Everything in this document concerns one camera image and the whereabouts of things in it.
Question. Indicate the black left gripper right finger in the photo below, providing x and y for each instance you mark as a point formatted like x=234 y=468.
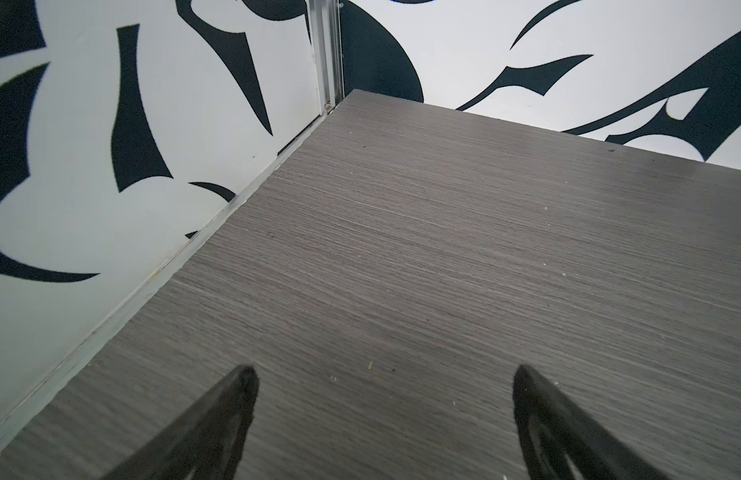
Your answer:
x=556 y=436

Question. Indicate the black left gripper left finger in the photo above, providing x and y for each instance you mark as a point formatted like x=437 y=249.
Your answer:
x=204 y=442

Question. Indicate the aluminium frame corner post left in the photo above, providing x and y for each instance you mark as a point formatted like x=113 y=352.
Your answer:
x=324 y=21

